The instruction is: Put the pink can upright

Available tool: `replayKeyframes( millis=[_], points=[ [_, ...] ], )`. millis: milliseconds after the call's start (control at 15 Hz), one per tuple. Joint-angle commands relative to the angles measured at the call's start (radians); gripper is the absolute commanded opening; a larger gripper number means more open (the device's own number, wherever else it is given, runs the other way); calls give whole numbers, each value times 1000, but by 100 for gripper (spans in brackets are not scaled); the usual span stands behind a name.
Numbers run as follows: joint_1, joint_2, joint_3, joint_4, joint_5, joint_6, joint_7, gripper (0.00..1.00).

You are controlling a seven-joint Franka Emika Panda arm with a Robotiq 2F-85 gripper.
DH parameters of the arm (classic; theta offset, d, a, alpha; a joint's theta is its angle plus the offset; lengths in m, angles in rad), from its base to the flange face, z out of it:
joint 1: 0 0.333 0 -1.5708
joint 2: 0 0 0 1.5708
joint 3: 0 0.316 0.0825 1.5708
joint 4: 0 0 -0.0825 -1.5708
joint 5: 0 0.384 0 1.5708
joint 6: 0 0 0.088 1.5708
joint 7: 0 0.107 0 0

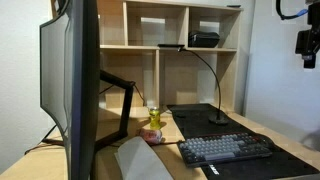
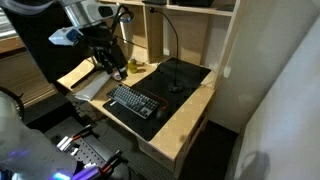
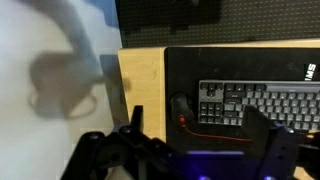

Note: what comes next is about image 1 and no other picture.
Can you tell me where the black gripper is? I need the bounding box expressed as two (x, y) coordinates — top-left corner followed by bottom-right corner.
(294, 29), (320, 70)

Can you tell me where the pink sparkling water can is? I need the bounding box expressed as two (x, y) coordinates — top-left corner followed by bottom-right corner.
(139, 127), (164, 145)

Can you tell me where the yellow-green sparkling water can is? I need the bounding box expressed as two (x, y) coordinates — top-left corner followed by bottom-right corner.
(148, 106), (162, 131)

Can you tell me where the black computer mouse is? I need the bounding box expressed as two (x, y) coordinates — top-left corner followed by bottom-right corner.
(253, 133), (276, 150)

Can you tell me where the black gooseneck desk lamp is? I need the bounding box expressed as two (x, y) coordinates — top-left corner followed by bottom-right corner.
(157, 43), (230, 126)

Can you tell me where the grey mechanical keyboard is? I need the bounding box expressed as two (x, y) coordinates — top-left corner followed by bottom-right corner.
(176, 132), (274, 168)

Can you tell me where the black desk mat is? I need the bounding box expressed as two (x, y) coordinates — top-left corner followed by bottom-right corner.
(166, 103), (320, 180)

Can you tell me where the wooden shelf hutch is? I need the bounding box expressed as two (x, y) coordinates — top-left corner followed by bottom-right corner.
(49, 0), (244, 116)

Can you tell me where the black monitor stand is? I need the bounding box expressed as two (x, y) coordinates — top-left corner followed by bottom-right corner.
(94, 69), (136, 151)

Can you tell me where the black curved monitor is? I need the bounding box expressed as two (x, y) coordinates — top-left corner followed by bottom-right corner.
(39, 0), (101, 180)

